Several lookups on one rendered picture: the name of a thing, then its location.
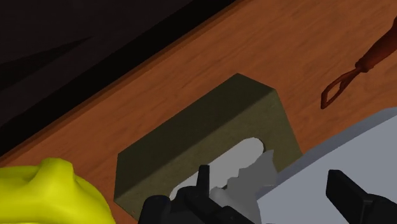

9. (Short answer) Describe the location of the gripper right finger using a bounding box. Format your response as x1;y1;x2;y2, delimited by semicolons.
325;169;397;224

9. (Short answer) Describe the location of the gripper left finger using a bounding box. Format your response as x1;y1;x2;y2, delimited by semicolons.
137;164;256;224

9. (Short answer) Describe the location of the pale grey flat box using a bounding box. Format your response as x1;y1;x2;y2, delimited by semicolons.
256;106;397;224

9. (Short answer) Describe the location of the olive green tissue box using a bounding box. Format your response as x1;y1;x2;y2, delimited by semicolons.
113;73;303;221

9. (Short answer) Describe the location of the yellow-green rounded figure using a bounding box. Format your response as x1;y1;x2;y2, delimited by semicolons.
0;157;116;224

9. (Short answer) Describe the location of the brown kitchen tool with loop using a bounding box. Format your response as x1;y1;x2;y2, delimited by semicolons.
320;16;397;110

